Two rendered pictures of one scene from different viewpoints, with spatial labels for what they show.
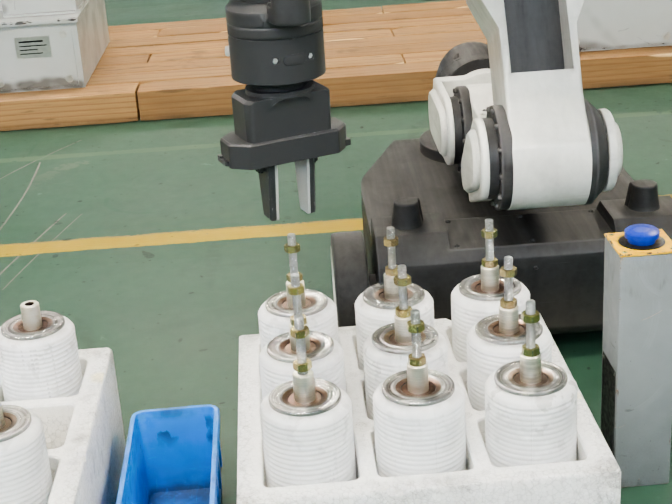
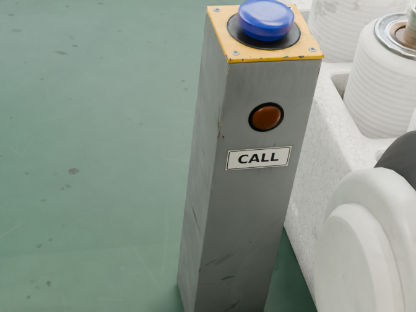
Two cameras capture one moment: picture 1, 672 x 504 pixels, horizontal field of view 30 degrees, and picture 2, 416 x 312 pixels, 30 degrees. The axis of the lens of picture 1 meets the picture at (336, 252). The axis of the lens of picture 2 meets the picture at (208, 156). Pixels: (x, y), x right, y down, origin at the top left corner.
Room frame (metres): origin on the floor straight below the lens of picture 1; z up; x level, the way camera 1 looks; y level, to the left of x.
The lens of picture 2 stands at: (1.81, -0.51, 0.61)
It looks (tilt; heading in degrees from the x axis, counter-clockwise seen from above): 41 degrees down; 165
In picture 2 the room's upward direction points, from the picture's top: 7 degrees clockwise
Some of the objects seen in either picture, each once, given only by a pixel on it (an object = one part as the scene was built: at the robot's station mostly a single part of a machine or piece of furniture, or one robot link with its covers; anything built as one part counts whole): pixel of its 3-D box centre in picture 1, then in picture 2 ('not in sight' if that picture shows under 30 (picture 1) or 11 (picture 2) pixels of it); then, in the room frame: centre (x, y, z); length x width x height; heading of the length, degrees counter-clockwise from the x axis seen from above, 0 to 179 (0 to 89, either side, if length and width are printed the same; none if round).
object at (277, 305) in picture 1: (296, 303); not in sight; (1.38, 0.05, 0.25); 0.08 x 0.08 x 0.01
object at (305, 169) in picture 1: (309, 179); not in sight; (1.16, 0.02, 0.49); 0.03 x 0.02 x 0.06; 23
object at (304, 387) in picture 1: (304, 386); not in sight; (1.15, 0.04, 0.26); 0.02 x 0.02 x 0.03
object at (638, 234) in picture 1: (641, 237); (264, 23); (1.35, -0.36, 0.32); 0.04 x 0.04 x 0.02
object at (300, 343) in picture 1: (301, 349); not in sight; (1.15, 0.04, 0.31); 0.01 x 0.01 x 0.08
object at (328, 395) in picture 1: (304, 397); not in sight; (1.15, 0.04, 0.25); 0.08 x 0.08 x 0.01
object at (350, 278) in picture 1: (351, 297); not in sight; (1.72, -0.02, 0.10); 0.20 x 0.05 x 0.20; 1
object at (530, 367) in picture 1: (530, 367); not in sight; (1.16, -0.19, 0.26); 0.02 x 0.02 x 0.03
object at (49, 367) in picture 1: (44, 393); not in sight; (1.37, 0.37, 0.16); 0.10 x 0.10 x 0.18
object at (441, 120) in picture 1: (495, 119); not in sight; (2.01, -0.28, 0.28); 0.21 x 0.20 x 0.13; 1
